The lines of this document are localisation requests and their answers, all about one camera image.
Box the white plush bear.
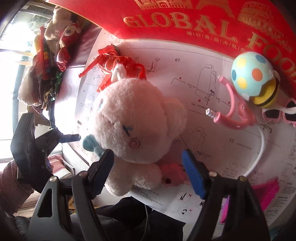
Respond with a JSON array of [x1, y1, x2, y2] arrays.
[[82, 64, 187, 196]]

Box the operator hand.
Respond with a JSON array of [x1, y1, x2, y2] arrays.
[[0, 161, 34, 214]]

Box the red plush toy pile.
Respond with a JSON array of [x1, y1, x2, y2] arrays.
[[18, 6, 84, 113]]

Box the white thin headband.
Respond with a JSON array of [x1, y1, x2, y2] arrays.
[[242, 123, 266, 178]]

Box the small pink pig toy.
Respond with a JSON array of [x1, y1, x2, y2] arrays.
[[159, 163, 190, 188]]

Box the white instruction sheet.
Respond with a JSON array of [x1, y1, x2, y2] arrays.
[[68, 29, 296, 230]]

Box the pink heart sunglasses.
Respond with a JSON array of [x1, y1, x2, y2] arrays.
[[262, 98, 295, 128]]

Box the polka dot bee plush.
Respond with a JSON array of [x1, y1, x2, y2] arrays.
[[231, 52, 280, 108]]

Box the red gift box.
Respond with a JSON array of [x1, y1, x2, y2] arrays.
[[46, 0, 296, 79]]

